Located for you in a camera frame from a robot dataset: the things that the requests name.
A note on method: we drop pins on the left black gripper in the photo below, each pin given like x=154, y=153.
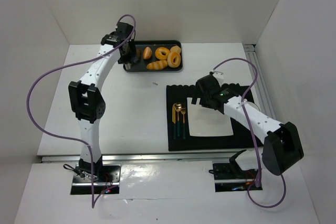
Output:
x=131, y=57

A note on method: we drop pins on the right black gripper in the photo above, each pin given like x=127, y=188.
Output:
x=198, y=96

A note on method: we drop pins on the brown chocolate croissant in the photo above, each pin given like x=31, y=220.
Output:
x=138, y=52

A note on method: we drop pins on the metal tongs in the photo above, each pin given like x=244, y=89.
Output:
x=128, y=66

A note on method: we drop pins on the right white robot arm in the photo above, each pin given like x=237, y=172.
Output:
x=282, y=146

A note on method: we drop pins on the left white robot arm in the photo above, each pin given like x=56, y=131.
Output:
x=85, y=95

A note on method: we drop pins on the small oval orange bread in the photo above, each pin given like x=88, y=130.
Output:
x=147, y=53

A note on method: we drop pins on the striped twisted bread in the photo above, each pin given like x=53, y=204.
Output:
x=157, y=65

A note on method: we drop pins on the white square plate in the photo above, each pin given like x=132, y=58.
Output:
x=205, y=122

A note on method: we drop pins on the glazed bagel back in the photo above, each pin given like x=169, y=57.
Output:
x=162, y=53

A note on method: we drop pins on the glazed bagel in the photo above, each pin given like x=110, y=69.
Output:
x=162, y=53
x=174, y=59

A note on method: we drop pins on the black baking tray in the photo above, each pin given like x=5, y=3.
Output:
x=141, y=65

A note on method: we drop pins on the black placemat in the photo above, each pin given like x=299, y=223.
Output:
x=178, y=93

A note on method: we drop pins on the glazed bagel front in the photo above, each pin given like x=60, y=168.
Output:
x=174, y=59

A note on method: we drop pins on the round pale bun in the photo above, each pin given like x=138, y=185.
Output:
x=176, y=49

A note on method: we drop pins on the white cup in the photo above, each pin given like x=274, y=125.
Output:
x=253, y=105

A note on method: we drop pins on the gold fork green handle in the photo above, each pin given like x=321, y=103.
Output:
x=183, y=112

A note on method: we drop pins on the gold spoon green handle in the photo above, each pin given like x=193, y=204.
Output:
x=178, y=108

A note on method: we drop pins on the gold knife green handle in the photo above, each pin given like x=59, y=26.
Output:
x=174, y=120

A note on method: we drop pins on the aluminium rail front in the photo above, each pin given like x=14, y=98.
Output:
x=167, y=157

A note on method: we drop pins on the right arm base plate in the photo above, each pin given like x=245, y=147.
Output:
x=230, y=179

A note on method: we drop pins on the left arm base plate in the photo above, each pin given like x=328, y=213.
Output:
x=108, y=181

